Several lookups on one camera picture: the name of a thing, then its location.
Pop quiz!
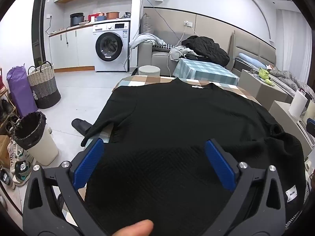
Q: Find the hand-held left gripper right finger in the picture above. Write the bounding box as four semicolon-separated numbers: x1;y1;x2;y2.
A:
204;138;287;236

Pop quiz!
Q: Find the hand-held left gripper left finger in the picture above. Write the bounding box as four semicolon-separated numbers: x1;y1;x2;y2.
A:
23;138;110;236

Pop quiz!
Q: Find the black knit sweater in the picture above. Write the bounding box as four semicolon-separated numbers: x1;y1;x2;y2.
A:
81;77;309;236

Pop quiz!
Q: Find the person's left hand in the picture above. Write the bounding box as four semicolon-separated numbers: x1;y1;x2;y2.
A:
112;220;154;236

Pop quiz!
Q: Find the black slipper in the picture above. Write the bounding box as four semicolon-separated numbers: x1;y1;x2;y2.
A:
71;118;93;136

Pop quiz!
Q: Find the white trash bin black liner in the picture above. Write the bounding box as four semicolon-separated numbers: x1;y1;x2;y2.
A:
12;111;59;166

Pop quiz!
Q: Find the green white sneaker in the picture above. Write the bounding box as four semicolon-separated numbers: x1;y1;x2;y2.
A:
13;161;33;186

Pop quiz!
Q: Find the beige side cabinet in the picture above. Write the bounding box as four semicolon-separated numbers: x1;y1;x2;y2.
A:
268;100;315;158

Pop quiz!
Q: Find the woven laundry basket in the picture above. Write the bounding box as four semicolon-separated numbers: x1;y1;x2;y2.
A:
27;61;61;109

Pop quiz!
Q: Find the brown blue checked tablecloth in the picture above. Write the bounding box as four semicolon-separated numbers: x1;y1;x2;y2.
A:
59;75;311;236

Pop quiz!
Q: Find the teal checked tablecloth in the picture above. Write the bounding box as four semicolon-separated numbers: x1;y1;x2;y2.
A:
173;58;240;86

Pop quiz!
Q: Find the white paper roll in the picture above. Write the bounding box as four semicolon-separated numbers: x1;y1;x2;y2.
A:
288;90;308;118

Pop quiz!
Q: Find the purple bin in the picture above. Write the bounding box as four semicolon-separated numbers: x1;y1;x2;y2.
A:
6;64;38;118

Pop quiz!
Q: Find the green toy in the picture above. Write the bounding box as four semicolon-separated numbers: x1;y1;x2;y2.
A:
257;67;275;86

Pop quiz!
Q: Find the grey duvet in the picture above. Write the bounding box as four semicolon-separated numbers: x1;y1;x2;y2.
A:
269;66;312;94

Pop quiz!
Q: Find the round grey stool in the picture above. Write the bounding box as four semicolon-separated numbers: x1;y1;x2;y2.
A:
138;65;161;77

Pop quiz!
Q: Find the light blue pillow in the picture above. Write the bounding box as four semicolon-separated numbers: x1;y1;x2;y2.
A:
239;53;266;67

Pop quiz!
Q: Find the white kitchen base cabinet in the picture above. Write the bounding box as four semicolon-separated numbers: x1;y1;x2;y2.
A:
49;20;131;71

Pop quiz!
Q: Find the black jacket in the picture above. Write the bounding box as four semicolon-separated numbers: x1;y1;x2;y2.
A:
182;36;230;67

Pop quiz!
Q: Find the white washing machine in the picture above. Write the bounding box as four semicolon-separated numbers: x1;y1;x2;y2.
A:
93;22;130;72

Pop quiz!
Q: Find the pale grey garment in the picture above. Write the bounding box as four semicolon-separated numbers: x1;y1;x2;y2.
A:
169;45;195;61

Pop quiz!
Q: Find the bed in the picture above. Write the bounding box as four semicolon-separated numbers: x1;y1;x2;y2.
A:
231;31;315;99

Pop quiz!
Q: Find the grey sofa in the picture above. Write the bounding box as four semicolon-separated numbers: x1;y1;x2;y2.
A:
138;41;187;77

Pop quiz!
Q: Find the light grey blanket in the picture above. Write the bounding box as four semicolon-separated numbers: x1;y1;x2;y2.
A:
129;33;166;50

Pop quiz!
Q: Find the black framed door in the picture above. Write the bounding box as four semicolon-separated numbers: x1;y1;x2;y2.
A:
31;0;49;66

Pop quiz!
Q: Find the black cooking pot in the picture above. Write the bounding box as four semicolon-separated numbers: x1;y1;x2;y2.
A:
70;13;85;27

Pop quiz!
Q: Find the red box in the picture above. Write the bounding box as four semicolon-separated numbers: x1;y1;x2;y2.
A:
88;13;106;22

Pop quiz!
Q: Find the grey cushion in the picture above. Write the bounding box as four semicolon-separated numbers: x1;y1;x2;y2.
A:
140;13;154;35

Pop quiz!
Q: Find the white curtain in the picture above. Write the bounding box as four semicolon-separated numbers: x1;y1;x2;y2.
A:
276;8;313;54

